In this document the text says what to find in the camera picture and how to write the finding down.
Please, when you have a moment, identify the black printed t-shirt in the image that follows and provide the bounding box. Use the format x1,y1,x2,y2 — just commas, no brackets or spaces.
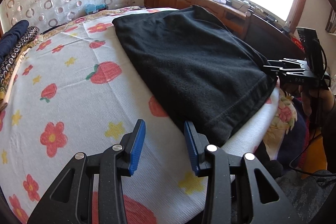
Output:
112,5,277,146

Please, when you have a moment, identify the navy blue garment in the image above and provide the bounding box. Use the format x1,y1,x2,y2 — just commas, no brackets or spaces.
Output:
0,20,29,63

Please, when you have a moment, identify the person's right hand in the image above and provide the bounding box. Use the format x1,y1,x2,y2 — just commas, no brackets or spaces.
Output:
299,86,335,116

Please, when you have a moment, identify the floral bed quilt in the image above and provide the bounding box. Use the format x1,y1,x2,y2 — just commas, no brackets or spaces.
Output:
262,89,297,160

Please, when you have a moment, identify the white strawberry flower sheet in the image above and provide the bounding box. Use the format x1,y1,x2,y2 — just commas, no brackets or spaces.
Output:
0,7,280,224

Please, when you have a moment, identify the wooden low cabinet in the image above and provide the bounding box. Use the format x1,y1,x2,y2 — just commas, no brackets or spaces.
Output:
143,0,249,39

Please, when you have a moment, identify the circle patterned folded cloth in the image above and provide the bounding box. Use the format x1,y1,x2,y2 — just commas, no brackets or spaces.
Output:
1,26,39,98

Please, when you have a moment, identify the blue box by curtain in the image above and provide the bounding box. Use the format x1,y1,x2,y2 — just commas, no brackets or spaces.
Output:
84,4,108,15

